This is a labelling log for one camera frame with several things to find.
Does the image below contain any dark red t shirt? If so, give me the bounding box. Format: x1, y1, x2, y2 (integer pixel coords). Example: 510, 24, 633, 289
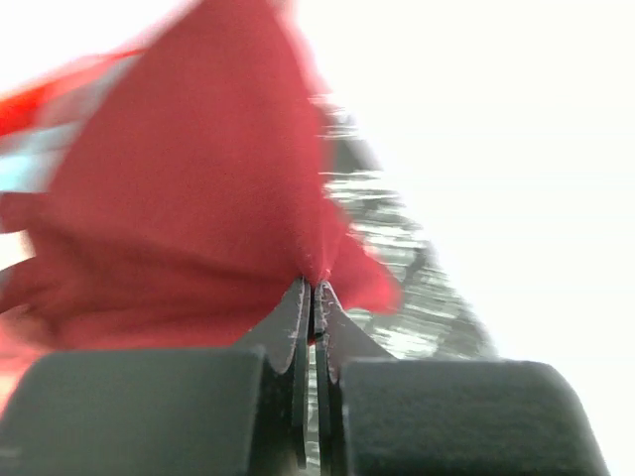
0, 0, 404, 353

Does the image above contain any black marbled table mat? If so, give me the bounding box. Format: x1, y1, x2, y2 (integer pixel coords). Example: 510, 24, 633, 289
302, 93, 502, 476

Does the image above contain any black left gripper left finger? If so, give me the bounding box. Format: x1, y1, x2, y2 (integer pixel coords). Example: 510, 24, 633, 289
1, 280, 311, 476

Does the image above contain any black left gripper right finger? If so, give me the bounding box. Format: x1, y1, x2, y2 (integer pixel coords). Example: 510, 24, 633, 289
314, 283, 607, 476

